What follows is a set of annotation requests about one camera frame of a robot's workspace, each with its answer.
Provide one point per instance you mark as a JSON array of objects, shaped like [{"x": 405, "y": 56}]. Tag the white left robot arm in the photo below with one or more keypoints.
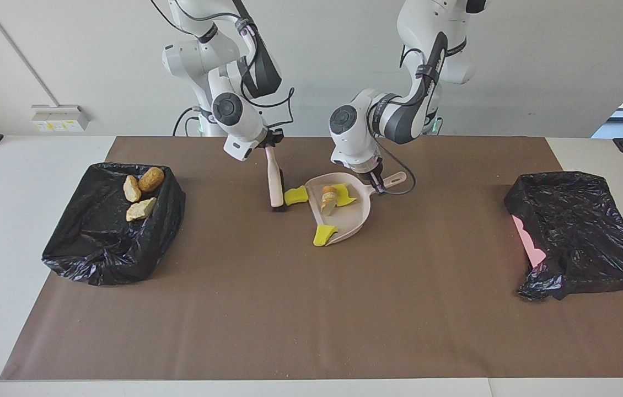
[{"x": 353, "y": 143}]

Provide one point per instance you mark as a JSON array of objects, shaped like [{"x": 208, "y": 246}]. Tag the tan sponge chunk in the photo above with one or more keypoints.
[{"x": 328, "y": 200}]

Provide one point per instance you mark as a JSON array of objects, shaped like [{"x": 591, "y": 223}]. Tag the grey wall conduit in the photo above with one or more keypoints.
[{"x": 21, "y": 55}]

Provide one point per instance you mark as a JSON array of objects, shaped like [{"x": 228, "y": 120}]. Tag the pink box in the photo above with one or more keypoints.
[{"x": 529, "y": 245}]

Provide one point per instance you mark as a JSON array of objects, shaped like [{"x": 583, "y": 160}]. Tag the pale pink plastic dustpan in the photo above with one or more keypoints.
[{"x": 353, "y": 218}]

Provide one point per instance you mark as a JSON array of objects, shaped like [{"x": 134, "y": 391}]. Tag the black bag lined bin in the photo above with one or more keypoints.
[{"x": 96, "y": 237}]

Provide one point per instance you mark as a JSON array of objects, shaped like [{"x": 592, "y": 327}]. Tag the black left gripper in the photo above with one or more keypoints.
[{"x": 372, "y": 168}]

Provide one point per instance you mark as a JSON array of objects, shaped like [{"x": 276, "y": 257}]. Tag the pale crusty bread chunk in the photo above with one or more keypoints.
[{"x": 140, "y": 209}]

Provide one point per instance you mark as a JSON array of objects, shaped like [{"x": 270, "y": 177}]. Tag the black bag over pink box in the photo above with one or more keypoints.
[{"x": 581, "y": 237}]

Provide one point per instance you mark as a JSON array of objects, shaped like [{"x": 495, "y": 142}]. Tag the brown oval bread roll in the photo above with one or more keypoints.
[{"x": 151, "y": 178}]

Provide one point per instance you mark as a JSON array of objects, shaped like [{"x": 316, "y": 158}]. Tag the yellow sponge piece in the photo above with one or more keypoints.
[
  {"x": 323, "y": 235},
  {"x": 296, "y": 196},
  {"x": 347, "y": 194}
]

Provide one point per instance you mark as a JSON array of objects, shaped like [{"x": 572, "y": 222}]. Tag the white wall socket box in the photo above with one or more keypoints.
[{"x": 60, "y": 118}]

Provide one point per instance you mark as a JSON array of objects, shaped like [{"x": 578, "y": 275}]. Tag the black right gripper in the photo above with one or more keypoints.
[{"x": 267, "y": 138}]

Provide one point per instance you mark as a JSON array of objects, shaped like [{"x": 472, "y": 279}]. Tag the beige brush with black bristles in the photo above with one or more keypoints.
[{"x": 274, "y": 182}]

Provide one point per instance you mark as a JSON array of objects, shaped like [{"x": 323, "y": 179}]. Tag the brown paper table mat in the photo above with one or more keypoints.
[{"x": 311, "y": 342}]

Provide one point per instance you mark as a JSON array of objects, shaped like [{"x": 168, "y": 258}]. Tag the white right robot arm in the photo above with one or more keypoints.
[{"x": 237, "y": 129}]

